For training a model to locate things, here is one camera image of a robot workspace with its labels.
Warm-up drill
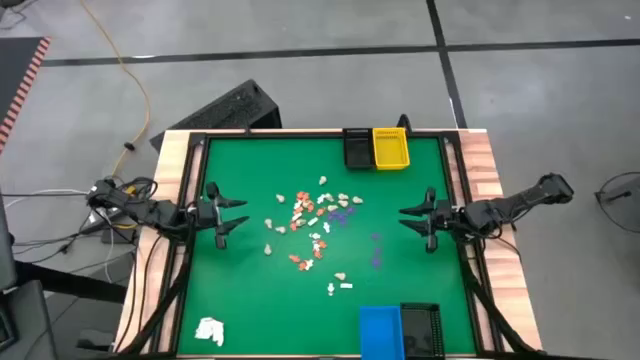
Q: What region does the green table mat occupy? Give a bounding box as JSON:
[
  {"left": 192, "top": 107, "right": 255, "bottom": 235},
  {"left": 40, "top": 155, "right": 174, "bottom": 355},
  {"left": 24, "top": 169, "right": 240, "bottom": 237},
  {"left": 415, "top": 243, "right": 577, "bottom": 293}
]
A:
[{"left": 177, "top": 137, "right": 479, "bottom": 356}]

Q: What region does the white cable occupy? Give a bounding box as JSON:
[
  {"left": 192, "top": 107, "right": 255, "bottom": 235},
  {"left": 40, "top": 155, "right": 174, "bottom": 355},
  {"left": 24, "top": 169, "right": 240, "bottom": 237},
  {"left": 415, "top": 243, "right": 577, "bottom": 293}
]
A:
[{"left": 4, "top": 187, "right": 90, "bottom": 209}]

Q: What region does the black floor beam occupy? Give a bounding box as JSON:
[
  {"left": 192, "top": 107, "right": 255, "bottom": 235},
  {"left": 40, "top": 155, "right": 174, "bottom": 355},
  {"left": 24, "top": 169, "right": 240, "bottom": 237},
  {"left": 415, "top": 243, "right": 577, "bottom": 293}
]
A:
[{"left": 14, "top": 259, "right": 129, "bottom": 305}]

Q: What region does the dark grey chair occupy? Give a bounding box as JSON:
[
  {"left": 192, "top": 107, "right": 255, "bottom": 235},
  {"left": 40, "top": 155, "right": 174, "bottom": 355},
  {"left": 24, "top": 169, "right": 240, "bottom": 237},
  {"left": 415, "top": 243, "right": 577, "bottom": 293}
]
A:
[{"left": 0, "top": 189, "right": 59, "bottom": 360}]

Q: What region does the black plastic basket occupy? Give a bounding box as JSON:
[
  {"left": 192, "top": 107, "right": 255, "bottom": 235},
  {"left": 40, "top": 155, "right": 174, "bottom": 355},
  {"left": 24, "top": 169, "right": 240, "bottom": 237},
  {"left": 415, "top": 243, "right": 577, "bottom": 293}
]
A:
[
  {"left": 342, "top": 127, "right": 375, "bottom": 170},
  {"left": 399, "top": 301, "right": 446, "bottom": 360}
]

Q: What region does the yellow plastic basket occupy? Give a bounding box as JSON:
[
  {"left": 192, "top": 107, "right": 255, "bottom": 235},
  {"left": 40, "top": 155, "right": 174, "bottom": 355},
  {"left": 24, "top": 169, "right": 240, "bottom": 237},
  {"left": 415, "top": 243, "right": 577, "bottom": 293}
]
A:
[{"left": 372, "top": 127, "right": 411, "bottom": 171}]

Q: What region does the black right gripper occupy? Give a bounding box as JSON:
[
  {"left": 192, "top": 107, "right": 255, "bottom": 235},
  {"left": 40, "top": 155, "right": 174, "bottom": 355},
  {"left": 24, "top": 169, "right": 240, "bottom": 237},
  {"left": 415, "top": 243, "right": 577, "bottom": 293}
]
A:
[{"left": 398, "top": 187, "right": 464, "bottom": 254}]

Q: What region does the black mat orange striped edge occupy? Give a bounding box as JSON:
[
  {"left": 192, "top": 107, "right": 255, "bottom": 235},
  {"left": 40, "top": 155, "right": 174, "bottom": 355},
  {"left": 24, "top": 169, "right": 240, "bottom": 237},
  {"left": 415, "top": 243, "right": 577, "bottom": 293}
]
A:
[{"left": 0, "top": 35, "right": 53, "bottom": 151}]

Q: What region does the blue plastic basket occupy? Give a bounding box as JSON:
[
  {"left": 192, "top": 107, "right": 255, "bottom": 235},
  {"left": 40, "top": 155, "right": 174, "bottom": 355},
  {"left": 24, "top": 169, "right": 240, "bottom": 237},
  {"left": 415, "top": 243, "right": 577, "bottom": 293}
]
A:
[{"left": 358, "top": 305, "right": 405, "bottom": 360}]

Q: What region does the crumpled white paper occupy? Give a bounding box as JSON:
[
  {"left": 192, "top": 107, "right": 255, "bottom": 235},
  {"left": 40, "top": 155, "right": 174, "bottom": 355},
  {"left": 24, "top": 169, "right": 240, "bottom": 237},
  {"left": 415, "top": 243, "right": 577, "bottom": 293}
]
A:
[{"left": 194, "top": 316, "right": 226, "bottom": 348}]

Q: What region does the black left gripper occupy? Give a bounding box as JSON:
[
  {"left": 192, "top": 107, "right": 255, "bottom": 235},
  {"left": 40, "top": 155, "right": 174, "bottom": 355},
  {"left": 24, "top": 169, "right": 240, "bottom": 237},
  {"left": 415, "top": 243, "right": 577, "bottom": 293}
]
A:
[{"left": 194, "top": 181, "right": 251, "bottom": 250}]

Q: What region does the grey power adapter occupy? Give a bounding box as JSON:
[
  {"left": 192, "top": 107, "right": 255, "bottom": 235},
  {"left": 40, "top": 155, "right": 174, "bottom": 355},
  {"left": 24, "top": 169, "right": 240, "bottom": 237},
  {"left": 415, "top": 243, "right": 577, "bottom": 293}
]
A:
[{"left": 79, "top": 207, "right": 139, "bottom": 246}]

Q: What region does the thick yellow cable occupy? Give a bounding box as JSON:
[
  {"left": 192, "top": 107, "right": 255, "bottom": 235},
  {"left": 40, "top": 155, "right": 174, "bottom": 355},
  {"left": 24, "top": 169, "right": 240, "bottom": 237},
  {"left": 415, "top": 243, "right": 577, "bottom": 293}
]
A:
[{"left": 79, "top": 0, "right": 152, "bottom": 176}]

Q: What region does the black perforated equipment case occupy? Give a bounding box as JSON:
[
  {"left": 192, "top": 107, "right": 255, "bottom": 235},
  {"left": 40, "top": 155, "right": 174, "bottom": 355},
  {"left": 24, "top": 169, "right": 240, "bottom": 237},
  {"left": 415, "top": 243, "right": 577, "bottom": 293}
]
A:
[{"left": 149, "top": 78, "right": 283, "bottom": 154}]

